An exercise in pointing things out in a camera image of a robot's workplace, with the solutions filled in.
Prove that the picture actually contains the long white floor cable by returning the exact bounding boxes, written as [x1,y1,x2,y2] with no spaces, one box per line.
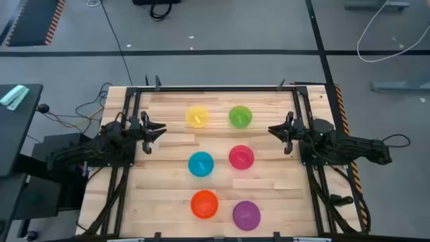
[356,0,430,63]

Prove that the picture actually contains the grey table foot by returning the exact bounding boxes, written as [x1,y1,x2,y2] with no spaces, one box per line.
[344,1,411,10]
[370,79,430,92]

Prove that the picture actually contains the black hazard-edged floor mat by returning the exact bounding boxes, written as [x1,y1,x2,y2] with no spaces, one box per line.
[5,0,67,47]

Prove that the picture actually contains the black side desk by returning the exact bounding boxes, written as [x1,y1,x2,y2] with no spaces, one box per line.
[0,83,44,242]

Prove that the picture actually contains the black cylindrical camera mount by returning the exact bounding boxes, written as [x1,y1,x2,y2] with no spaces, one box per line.
[329,194,354,207]

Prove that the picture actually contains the yellow cable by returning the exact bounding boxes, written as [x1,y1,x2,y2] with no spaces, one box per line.
[43,106,105,129]

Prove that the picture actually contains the black right arm cable loop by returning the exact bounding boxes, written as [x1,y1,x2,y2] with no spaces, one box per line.
[381,133,412,149]

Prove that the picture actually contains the coiled black cable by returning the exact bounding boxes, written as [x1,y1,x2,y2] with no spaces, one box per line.
[149,3,173,22]

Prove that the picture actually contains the green plastic cup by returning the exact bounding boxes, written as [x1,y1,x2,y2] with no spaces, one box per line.
[228,105,253,129]

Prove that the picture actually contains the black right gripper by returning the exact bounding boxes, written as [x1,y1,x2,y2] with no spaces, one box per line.
[267,111,306,155]

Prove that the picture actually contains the black cable bundle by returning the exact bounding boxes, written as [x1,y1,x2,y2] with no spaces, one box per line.
[306,164,359,235]
[76,166,130,237]

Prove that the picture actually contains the black cable tangle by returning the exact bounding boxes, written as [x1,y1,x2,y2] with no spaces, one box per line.
[74,82,114,135]

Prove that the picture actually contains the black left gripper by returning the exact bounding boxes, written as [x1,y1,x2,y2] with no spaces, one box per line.
[129,110,167,155]

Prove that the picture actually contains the black box on floor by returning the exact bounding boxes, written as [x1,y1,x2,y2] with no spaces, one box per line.
[132,0,182,5]

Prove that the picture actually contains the black computer case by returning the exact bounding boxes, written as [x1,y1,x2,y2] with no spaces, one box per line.
[32,132,95,211]

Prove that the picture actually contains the black metal table frame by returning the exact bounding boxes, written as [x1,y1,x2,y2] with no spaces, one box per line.
[75,75,370,242]

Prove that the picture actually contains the thin black floor cable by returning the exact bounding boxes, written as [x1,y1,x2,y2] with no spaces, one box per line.
[99,0,134,86]

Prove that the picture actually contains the orange black hazard strip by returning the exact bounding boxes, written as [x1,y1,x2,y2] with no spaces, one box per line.
[334,83,370,235]

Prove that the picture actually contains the blue plastic bowl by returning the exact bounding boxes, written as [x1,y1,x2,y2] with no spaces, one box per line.
[187,151,215,178]

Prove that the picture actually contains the orange plastic bowl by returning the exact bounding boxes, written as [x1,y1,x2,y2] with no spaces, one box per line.
[190,190,219,220]

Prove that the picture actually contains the mint green stapler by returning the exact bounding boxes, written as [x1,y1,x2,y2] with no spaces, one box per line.
[0,84,30,112]

